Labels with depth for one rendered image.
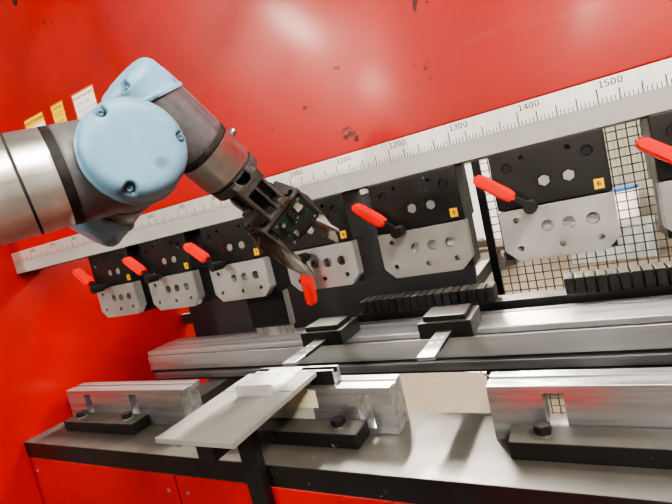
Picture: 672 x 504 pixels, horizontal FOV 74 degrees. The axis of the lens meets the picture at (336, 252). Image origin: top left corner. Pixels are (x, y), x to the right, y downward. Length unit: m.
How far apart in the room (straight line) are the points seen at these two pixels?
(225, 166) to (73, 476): 1.11
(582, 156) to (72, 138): 0.60
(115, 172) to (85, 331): 1.38
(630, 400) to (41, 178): 0.77
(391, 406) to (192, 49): 0.79
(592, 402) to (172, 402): 0.93
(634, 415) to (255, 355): 0.94
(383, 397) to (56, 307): 1.12
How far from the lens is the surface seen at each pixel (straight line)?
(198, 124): 0.53
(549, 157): 0.71
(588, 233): 0.72
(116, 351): 1.76
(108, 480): 1.36
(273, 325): 0.98
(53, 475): 1.57
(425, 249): 0.75
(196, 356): 1.53
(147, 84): 0.52
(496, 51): 0.74
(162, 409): 1.29
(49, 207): 0.37
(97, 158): 0.35
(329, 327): 1.14
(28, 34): 1.43
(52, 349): 1.65
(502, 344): 1.06
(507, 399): 0.83
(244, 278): 0.95
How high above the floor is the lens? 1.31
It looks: 5 degrees down
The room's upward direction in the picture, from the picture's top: 13 degrees counter-clockwise
